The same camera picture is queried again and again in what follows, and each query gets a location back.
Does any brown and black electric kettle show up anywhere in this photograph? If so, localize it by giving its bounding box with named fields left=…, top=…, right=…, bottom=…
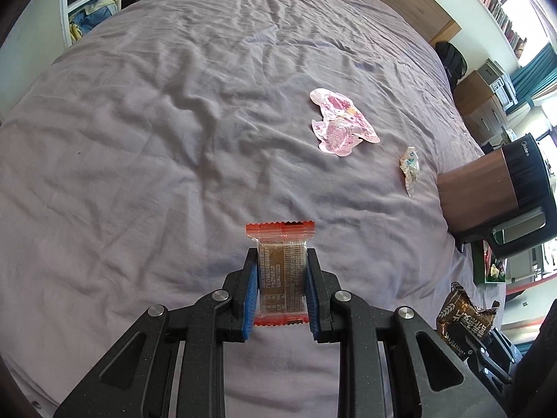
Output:
left=436, top=136, right=557, bottom=262

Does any red pole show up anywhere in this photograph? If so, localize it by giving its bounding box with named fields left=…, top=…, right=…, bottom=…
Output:
left=505, top=276, right=557, bottom=299

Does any wooden nightstand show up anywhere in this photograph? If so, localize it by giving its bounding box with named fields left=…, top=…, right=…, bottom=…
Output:
left=453, top=70, right=510, bottom=144

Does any pink snack packet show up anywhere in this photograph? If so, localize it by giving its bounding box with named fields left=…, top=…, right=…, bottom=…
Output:
left=310, top=88, right=381, bottom=157

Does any row of books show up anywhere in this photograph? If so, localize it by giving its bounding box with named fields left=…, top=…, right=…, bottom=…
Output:
left=453, top=0, right=527, bottom=58

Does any small brown bar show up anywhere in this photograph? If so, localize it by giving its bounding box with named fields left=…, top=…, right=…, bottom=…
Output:
left=246, top=220, right=315, bottom=327

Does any small white candy wrapper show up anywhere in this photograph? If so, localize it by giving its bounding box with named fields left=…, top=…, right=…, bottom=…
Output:
left=399, top=147, right=421, bottom=198

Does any teal curtain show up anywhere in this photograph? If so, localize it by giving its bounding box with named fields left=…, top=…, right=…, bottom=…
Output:
left=509, top=44, right=557, bottom=105

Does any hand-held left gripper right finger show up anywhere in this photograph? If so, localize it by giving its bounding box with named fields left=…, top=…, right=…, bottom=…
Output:
left=306, top=248, right=508, bottom=418

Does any green tray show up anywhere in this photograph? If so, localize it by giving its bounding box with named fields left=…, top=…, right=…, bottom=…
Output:
left=472, top=240, right=509, bottom=286

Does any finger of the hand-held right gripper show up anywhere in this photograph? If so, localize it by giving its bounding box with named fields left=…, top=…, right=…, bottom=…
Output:
left=462, top=333, right=514, bottom=386
left=489, top=328, right=520, bottom=364

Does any grey printer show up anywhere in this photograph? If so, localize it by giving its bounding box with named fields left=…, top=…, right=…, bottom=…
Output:
left=476, top=59, right=518, bottom=111

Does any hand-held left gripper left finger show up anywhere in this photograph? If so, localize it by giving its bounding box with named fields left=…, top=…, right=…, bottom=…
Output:
left=54, top=248, right=262, bottom=418

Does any black backpack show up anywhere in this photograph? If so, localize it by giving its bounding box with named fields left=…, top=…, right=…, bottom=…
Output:
left=435, top=41, right=468, bottom=92

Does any blue and yellow clothes pile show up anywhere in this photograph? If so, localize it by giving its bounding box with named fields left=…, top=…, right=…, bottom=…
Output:
left=69, top=0, right=119, bottom=36

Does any white wardrobe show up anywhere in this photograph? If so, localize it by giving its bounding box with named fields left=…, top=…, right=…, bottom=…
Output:
left=58, top=0, right=175, bottom=48

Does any dark brown snack bag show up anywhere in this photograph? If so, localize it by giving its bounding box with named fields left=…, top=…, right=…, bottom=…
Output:
left=436, top=281, right=501, bottom=358

